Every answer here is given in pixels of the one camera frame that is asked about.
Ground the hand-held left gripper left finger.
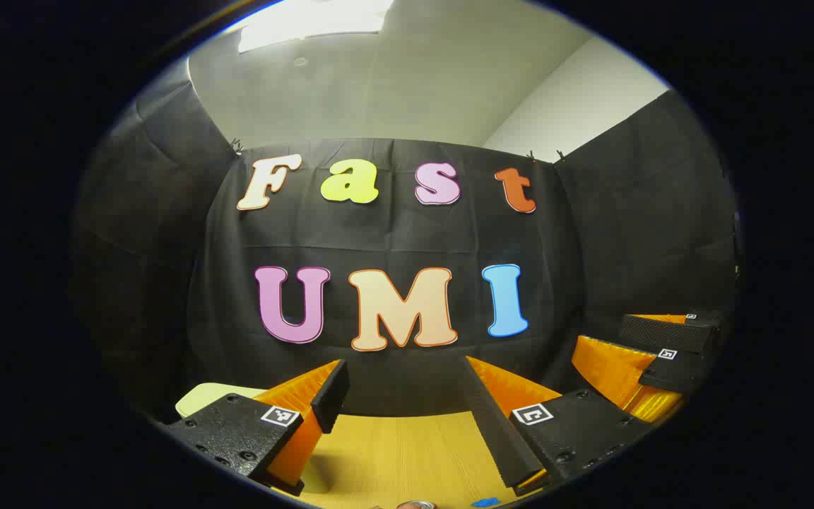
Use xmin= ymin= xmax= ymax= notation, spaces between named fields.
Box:
xmin=163 ymin=359 xmax=350 ymax=497

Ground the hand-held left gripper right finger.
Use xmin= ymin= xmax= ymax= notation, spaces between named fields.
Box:
xmin=464 ymin=356 xmax=651 ymax=497

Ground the green desktop garbage bin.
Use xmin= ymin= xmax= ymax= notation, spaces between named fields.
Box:
xmin=175 ymin=382 xmax=266 ymax=419

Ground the black backdrop cloth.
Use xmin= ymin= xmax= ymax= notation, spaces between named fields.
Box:
xmin=71 ymin=78 xmax=740 ymax=425

